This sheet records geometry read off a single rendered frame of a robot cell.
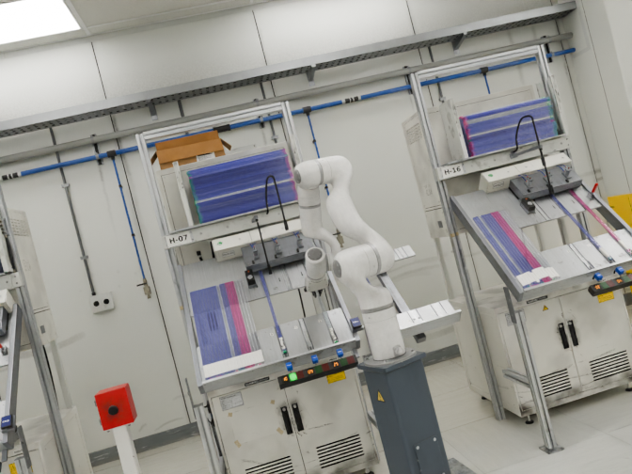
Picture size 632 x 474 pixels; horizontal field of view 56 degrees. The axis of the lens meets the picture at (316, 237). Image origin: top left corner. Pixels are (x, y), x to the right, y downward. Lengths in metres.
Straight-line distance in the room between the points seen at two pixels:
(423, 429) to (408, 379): 0.18
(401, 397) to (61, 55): 3.59
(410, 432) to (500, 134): 1.76
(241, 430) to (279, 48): 2.91
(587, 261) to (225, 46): 3.00
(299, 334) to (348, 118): 2.42
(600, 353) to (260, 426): 1.76
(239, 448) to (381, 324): 1.11
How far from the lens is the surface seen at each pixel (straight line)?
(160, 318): 4.50
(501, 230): 3.07
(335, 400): 2.93
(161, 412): 4.62
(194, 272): 2.96
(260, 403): 2.89
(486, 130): 3.31
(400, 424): 2.17
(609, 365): 3.47
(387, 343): 2.14
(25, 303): 3.16
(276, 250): 2.87
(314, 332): 2.62
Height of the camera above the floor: 1.20
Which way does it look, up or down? level
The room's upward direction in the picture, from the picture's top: 14 degrees counter-clockwise
